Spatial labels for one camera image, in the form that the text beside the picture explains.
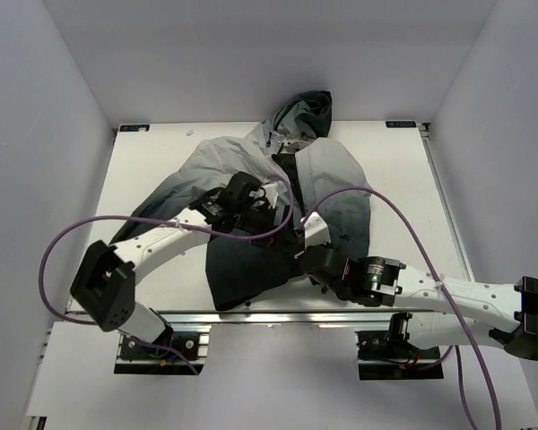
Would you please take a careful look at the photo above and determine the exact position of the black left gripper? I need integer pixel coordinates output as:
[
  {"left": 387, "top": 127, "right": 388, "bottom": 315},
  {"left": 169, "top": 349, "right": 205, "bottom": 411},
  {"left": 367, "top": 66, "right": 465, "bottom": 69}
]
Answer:
[{"left": 234, "top": 202, "right": 301, "bottom": 254}]

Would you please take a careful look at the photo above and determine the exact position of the grey black gradient jacket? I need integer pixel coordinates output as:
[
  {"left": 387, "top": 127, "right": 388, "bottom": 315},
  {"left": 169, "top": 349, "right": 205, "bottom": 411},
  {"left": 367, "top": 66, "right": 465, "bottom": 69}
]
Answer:
[{"left": 112, "top": 90, "right": 371, "bottom": 311}]

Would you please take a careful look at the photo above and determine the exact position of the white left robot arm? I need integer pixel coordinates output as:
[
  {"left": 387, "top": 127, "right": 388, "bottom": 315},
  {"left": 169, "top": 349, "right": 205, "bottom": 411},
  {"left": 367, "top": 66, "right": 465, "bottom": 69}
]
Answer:
[{"left": 70, "top": 172, "right": 282, "bottom": 357}]

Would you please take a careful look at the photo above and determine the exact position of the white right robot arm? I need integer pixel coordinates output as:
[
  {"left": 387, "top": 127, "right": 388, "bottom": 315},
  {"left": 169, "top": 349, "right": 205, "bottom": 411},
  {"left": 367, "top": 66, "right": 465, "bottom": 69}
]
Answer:
[{"left": 299, "top": 245, "right": 538, "bottom": 361}]

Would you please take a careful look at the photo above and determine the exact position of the blue left corner label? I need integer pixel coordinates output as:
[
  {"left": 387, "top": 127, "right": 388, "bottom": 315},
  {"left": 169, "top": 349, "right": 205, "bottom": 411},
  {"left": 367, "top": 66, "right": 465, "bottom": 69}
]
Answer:
[{"left": 118, "top": 124, "right": 150, "bottom": 133}]

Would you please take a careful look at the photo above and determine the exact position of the blue corner label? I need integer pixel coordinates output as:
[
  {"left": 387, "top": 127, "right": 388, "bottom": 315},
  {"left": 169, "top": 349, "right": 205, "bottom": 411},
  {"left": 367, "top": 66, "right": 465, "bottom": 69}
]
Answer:
[
  {"left": 118, "top": 124, "right": 150, "bottom": 133},
  {"left": 385, "top": 120, "right": 417, "bottom": 128}
]

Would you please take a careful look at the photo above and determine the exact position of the blue right corner label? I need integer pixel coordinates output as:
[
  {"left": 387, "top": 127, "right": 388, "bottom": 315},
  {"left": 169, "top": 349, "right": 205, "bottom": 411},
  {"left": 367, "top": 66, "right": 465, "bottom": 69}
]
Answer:
[{"left": 385, "top": 120, "right": 417, "bottom": 128}]

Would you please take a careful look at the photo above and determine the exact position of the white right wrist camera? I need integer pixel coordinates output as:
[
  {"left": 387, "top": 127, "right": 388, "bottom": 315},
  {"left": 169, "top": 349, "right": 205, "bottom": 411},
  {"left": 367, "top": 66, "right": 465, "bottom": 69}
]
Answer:
[{"left": 301, "top": 211, "right": 331, "bottom": 249}]

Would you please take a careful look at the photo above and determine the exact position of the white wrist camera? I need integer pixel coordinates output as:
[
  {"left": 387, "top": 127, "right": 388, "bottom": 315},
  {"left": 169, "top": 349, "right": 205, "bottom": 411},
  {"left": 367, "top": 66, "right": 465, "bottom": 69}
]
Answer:
[
  {"left": 260, "top": 182, "right": 279, "bottom": 207},
  {"left": 301, "top": 211, "right": 331, "bottom": 249}
]

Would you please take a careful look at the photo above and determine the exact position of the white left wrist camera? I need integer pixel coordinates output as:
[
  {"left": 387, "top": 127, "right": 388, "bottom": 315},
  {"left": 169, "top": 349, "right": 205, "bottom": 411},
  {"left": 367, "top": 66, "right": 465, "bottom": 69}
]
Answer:
[{"left": 260, "top": 182, "right": 279, "bottom": 207}]

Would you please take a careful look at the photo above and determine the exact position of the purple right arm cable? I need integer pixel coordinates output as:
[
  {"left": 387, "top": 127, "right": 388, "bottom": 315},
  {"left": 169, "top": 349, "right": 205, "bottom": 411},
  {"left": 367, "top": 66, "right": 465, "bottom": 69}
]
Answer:
[{"left": 299, "top": 186, "right": 502, "bottom": 430}]

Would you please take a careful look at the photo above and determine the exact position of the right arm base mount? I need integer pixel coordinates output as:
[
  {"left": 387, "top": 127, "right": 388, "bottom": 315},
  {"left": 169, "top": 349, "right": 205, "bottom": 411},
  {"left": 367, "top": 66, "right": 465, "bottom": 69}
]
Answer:
[{"left": 356, "top": 313, "right": 444, "bottom": 381}]

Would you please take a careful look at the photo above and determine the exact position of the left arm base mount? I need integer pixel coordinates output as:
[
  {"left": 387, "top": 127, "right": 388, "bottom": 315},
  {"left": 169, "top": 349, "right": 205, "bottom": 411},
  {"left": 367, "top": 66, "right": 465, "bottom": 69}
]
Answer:
[{"left": 113, "top": 319, "right": 212, "bottom": 376}]

